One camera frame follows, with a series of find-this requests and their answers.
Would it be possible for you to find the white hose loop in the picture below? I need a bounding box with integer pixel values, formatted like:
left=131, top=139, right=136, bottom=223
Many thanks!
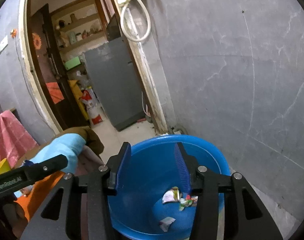
left=117, top=0, right=152, bottom=43

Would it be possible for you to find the dark wooden door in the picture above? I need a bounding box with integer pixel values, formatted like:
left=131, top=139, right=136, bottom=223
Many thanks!
left=27, top=4, right=90, bottom=130

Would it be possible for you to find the pink checked cloth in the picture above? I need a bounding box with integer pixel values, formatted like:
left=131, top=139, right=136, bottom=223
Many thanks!
left=0, top=110, right=38, bottom=168

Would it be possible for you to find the white wall socket plate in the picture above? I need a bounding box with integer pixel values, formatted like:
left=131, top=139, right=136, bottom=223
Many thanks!
left=0, top=35, right=8, bottom=53

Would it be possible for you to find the orange wall hook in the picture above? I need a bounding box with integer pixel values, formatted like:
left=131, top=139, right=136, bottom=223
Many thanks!
left=10, top=29, right=17, bottom=38

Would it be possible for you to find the green box on shelf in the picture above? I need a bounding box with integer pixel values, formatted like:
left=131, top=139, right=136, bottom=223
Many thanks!
left=64, top=56, right=81, bottom=70

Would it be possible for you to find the blue plastic bucket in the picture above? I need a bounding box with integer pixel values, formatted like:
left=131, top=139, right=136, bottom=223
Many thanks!
left=109, top=135, right=230, bottom=239

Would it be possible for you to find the striped blue orange brown cloth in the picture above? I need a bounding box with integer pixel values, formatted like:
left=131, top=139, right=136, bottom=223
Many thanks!
left=15, top=126, right=104, bottom=220

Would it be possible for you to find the red yellow torn packet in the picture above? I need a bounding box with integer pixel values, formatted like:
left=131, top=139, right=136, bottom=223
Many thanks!
left=179, top=194, right=198, bottom=211

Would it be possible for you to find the yellow plastic bowl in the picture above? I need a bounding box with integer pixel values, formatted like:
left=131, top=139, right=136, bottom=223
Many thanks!
left=0, top=158, right=11, bottom=175

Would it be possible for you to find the white blue wrapper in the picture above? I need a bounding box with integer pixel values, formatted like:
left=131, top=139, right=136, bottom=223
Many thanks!
left=159, top=217, right=176, bottom=232

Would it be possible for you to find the grey refrigerator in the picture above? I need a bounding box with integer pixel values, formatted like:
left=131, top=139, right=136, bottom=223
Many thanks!
left=84, top=37, right=145, bottom=131

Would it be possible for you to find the black monitor on fridge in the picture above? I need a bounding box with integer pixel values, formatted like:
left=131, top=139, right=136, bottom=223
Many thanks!
left=106, top=15, right=121, bottom=42

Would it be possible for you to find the wooden shelf unit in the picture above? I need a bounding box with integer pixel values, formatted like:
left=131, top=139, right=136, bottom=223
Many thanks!
left=50, top=0, right=108, bottom=57

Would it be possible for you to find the white red wrapper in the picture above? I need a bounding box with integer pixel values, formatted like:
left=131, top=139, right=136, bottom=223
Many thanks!
left=162, top=186, right=180, bottom=204

